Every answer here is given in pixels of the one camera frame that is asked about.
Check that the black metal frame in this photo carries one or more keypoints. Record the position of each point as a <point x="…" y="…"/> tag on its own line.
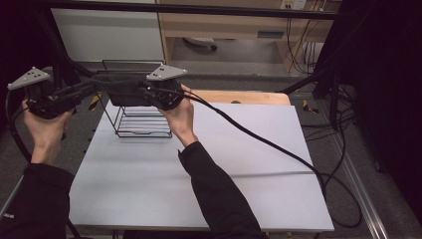
<point x="232" y="11"/>

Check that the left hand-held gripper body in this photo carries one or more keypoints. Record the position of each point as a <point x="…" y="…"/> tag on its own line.
<point x="41" y="103"/>

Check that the aluminium rail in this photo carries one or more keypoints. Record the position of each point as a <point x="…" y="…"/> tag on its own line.
<point x="11" y="195"/>
<point x="358" y="186"/>

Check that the white power strip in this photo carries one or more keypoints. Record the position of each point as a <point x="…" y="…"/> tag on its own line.
<point x="293" y="4"/>

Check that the person's right hand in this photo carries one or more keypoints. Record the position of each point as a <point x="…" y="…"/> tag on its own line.
<point x="180" y="119"/>

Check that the wooden table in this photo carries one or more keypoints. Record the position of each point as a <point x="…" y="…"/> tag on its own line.
<point x="245" y="97"/>

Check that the yellow and black tape marker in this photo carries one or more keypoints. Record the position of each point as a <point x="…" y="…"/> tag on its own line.
<point x="309" y="107"/>
<point x="94" y="102"/>

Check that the office chair base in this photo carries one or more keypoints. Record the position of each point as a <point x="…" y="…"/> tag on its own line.
<point x="202" y="42"/>

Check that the light wooden desk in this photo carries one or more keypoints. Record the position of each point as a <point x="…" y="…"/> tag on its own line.
<point x="229" y="25"/>

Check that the white board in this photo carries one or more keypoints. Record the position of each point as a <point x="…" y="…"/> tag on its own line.
<point x="159" y="186"/>

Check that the person's left hand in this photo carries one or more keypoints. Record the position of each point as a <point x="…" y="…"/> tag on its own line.
<point x="46" y="132"/>

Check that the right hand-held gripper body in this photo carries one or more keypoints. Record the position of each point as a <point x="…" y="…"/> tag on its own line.
<point x="167" y="94"/>

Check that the white cabinet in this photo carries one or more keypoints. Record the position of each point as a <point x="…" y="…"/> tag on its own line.
<point x="106" y="33"/>

